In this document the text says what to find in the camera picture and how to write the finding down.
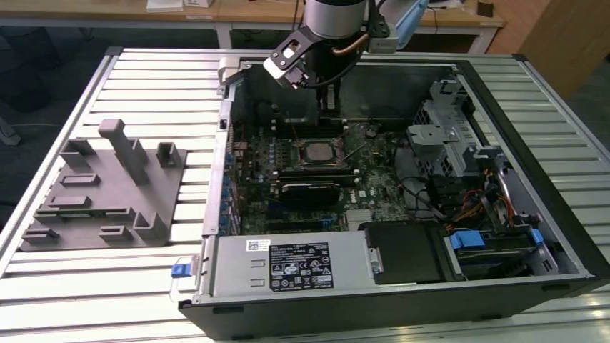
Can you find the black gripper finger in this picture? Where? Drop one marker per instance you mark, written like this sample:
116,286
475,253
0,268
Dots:
336,101
323,100

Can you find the silver CPU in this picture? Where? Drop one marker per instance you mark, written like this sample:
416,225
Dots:
320,151

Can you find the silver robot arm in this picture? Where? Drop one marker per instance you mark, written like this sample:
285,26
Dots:
333,18

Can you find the black RAM slot bank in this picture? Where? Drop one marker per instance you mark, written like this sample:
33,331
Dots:
307,125
313,177

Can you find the silver metal drive cage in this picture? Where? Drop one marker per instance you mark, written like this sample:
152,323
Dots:
431,137

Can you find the black graphics card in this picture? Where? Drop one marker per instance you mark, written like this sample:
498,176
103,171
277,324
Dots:
309,196

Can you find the green motherboard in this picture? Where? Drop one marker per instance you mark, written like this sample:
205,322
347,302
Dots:
380,193

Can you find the white cardboard box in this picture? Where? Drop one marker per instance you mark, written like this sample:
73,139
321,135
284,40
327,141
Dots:
164,4
197,3

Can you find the silver chipset heat sink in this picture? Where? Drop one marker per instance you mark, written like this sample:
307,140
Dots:
359,216

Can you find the black expansion slot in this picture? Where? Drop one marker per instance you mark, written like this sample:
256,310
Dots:
291,226

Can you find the small brown box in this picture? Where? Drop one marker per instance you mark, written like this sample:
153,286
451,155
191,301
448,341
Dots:
484,10

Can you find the black plastic shroud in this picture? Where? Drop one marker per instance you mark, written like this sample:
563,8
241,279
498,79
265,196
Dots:
404,253

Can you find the blue disk carrier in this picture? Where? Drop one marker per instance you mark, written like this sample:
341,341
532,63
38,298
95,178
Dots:
467,241

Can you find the wooden cabinet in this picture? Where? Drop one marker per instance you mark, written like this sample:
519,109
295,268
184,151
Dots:
562,43

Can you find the grey power supply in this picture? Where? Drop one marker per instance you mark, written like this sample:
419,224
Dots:
228,264

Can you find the wooden desk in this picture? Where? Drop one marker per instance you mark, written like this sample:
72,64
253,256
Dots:
95,10

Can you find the grey parts rack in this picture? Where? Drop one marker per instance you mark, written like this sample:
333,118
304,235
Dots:
104,200

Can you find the blue case latch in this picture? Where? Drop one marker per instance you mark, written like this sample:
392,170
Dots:
180,271

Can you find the black hard disk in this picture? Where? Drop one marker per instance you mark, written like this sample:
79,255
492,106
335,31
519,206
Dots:
495,266

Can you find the black office chair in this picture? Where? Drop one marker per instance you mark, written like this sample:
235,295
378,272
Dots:
28,64

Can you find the black PC case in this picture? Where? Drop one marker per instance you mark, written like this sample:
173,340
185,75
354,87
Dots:
380,321

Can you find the grey stand foot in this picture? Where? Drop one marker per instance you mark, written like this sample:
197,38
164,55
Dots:
9,135

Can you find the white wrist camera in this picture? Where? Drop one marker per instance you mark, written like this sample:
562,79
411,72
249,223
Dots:
280,69

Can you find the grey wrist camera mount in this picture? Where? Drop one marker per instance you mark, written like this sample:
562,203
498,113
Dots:
383,44

